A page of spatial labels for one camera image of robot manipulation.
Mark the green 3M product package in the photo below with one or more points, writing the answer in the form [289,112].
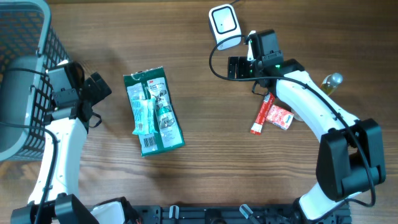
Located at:
[149,84]

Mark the red stick sachet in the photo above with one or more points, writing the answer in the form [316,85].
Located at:
[262,114]

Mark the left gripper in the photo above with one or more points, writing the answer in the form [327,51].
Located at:
[98,94]

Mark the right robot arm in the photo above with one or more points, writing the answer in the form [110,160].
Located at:
[351,153]

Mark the small yellow oil bottle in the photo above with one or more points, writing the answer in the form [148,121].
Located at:
[331,83]

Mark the teal wrapped packet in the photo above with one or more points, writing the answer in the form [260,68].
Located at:
[143,113]

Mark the grey plastic shopping basket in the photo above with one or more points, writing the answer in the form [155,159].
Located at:
[29,47]

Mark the orange small carton box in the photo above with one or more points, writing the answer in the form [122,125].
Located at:
[280,117]

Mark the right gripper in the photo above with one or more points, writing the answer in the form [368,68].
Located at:
[241,62]

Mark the white barcode scanner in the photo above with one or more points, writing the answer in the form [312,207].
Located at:
[223,24]

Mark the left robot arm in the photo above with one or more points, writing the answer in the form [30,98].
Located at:
[66,125]

